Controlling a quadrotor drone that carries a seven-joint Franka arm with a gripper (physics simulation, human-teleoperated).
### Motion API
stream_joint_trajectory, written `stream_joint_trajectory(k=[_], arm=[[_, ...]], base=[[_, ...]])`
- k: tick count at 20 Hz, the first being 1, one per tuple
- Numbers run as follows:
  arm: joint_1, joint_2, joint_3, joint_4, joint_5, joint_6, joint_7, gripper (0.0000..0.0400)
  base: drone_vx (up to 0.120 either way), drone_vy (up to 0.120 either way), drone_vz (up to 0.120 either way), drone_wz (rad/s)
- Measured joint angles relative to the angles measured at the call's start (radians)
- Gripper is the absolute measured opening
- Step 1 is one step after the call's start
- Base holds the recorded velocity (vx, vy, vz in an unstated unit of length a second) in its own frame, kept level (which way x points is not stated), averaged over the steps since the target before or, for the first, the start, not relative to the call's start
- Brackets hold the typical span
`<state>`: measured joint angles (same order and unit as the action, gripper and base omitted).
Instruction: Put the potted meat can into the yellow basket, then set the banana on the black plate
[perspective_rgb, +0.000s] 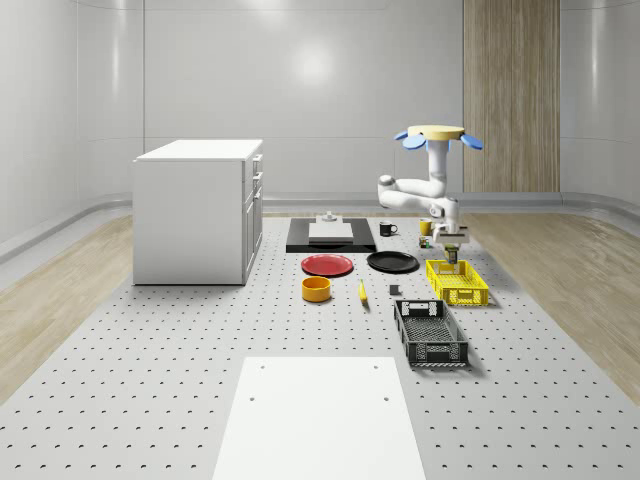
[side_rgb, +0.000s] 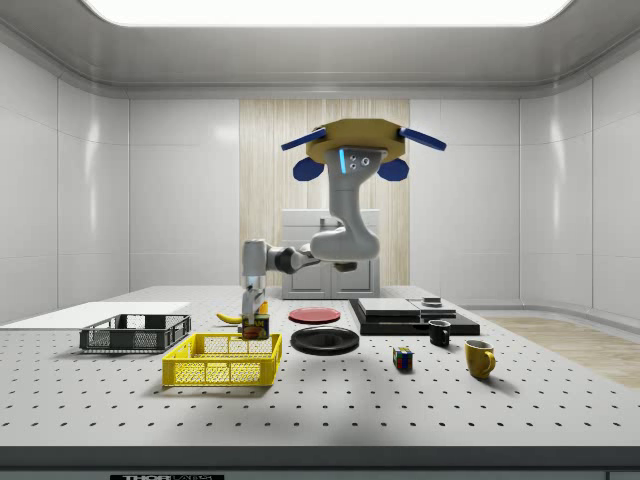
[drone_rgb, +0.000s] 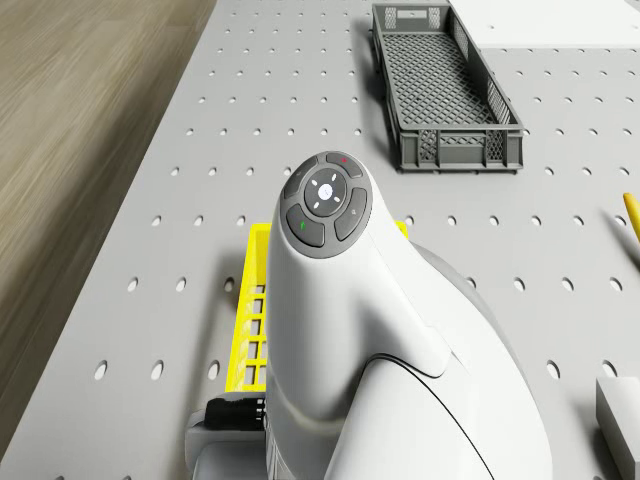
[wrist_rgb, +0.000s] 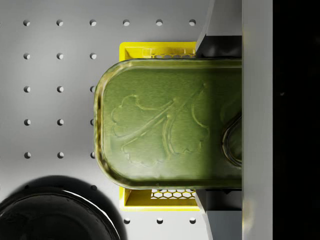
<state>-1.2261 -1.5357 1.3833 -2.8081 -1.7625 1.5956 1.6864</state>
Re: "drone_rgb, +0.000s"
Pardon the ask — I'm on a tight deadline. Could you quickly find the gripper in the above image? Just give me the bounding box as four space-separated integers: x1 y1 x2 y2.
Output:
184 392 271 480

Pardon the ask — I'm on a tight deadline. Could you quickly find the banana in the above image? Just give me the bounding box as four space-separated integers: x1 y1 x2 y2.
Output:
621 191 640 262

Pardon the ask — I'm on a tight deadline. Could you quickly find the yellow basket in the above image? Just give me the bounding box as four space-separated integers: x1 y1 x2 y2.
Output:
222 221 409 394

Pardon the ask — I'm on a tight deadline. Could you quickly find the grey cube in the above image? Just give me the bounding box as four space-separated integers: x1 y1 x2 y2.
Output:
594 376 640 480

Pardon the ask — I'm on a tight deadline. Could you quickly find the dark grey basket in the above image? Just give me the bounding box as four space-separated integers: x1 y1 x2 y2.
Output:
370 3 526 174

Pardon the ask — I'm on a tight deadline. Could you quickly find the white board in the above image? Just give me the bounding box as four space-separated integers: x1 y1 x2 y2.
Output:
445 0 640 50

